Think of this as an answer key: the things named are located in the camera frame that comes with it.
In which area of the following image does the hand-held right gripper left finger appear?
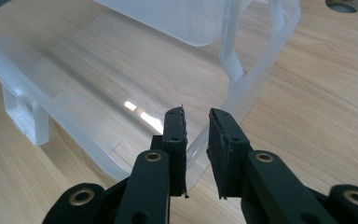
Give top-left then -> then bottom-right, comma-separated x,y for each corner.
162,106 -> 188,198

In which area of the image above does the clear plastic storage box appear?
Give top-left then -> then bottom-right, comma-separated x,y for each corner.
0,0 -> 302,190

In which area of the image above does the round table cable hole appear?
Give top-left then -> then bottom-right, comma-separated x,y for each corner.
324,0 -> 358,14

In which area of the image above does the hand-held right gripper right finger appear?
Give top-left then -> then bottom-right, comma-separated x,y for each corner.
206,107 -> 252,200

